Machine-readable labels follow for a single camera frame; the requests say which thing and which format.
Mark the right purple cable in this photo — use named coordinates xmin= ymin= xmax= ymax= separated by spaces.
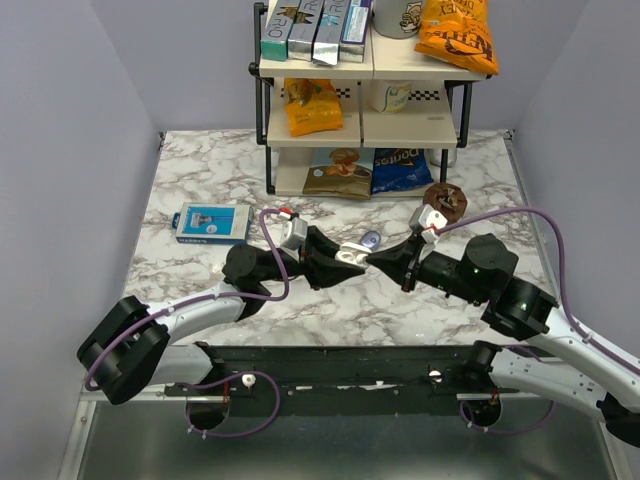
xmin=424 ymin=206 xmax=640 ymax=437

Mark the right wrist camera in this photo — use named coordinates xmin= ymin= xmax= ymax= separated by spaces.
xmin=409 ymin=204 xmax=448 ymax=250

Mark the purple earbud charging case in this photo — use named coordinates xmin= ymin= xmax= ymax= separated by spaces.
xmin=359 ymin=230 xmax=381 ymax=251

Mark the blue Doritos bag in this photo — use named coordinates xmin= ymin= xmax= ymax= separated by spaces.
xmin=371 ymin=148 xmax=433 ymax=194

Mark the white yogurt cup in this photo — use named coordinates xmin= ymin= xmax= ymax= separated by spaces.
xmin=368 ymin=80 xmax=412 ymax=114

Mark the silver can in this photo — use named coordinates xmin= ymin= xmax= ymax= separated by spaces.
xmin=428 ymin=148 xmax=457 ymax=168

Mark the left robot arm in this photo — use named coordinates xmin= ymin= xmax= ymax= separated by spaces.
xmin=76 ymin=226 xmax=372 ymax=405

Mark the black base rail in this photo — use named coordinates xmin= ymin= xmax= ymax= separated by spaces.
xmin=164 ymin=343 xmax=551 ymax=417

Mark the grey printed mug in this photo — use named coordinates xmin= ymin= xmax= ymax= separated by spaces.
xmin=373 ymin=0 xmax=425 ymax=39

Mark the purple white box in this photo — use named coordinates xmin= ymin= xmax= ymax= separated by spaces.
xmin=339 ymin=0 xmax=371 ymax=63

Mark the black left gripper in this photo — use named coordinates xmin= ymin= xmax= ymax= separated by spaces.
xmin=262 ymin=226 xmax=365 ymax=292

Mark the orange kettle chips bag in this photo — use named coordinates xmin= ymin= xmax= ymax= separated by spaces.
xmin=414 ymin=0 xmax=500 ymax=76

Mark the white earbud charging case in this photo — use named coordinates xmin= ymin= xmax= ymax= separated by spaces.
xmin=334 ymin=242 xmax=372 ymax=269

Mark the orange snack bag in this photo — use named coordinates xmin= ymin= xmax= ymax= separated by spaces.
xmin=284 ymin=78 xmax=343 ymax=137

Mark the beige three-tier shelf rack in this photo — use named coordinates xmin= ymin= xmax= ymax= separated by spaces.
xmin=248 ymin=1 xmax=485 ymax=196

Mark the blue razor box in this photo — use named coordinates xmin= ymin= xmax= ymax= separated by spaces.
xmin=172 ymin=202 xmax=254 ymax=244

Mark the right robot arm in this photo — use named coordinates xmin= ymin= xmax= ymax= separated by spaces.
xmin=367 ymin=234 xmax=639 ymax=446

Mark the brown cookie bag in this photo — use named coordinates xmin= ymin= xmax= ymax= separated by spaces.
xmin=302 ymin=147 xmax=375 ymax=199

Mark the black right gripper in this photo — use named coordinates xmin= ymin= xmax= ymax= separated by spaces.
xmin=365 ymin=231 xmax=485 ymax=304

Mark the teal RO box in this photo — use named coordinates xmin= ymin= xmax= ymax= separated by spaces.
xmin=260 ymin=0 xmax=300 ymax=61

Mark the silver blue RO box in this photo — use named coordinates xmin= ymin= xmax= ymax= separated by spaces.
xmin=312 ymin=0 xmax=350 ymax=66

